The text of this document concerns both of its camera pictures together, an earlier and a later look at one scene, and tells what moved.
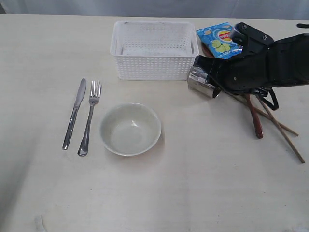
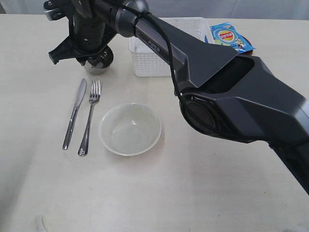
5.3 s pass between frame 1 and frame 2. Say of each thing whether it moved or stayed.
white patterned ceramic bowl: stayed
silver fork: stayed
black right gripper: moved
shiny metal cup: moved
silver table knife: stayed
